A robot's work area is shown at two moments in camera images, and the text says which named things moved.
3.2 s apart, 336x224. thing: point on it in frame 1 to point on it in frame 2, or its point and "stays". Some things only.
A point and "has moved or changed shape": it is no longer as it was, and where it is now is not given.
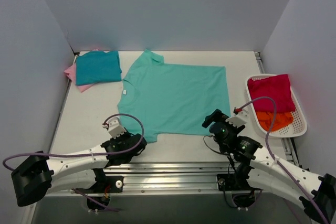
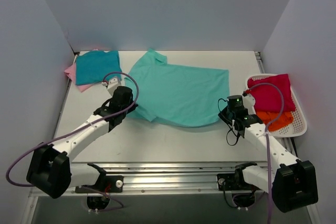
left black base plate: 105,184 stays
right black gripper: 212,118 to 224,114
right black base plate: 234,182 stays
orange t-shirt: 281,119 stays
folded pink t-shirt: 71,72 stays
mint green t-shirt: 168,98 has moved or changed shape
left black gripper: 137,142 to 125,92
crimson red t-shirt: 278,87 stays
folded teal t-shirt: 95,67 stays
